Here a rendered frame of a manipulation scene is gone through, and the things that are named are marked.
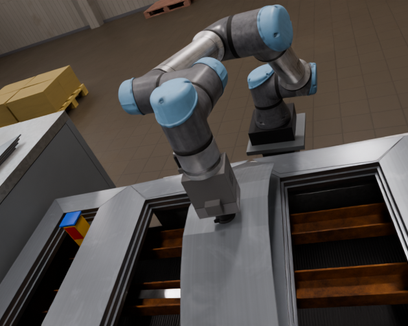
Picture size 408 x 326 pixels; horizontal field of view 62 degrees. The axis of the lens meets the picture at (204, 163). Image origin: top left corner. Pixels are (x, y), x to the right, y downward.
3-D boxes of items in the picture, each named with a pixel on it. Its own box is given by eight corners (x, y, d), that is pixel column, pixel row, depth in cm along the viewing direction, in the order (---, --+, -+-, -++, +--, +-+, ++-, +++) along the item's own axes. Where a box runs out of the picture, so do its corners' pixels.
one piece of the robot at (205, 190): (166, 178, 58) (199, 238, 67) (217, 168, 55) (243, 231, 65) (175, 145, 65) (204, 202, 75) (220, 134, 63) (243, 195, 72)
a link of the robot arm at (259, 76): (257, 92, 147) (249, 64, 139) (288, 88, 140) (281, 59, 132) (250, 108, 139) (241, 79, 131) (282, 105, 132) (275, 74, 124)
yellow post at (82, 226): (103, 260, 124) (75, 226, 113) (92, 261, 126) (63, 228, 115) (108, 248, 128) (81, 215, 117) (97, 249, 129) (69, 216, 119)
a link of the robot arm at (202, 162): (212, 151, 56) (166, 161, 58) (220, 171, 59) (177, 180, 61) (214, 126, 62) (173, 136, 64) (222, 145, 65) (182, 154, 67)
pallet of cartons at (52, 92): (-13, 141, 489) (-36, 115, 463) (27, 107, 557) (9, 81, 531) (59, 127, 436) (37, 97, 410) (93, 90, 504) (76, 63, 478)
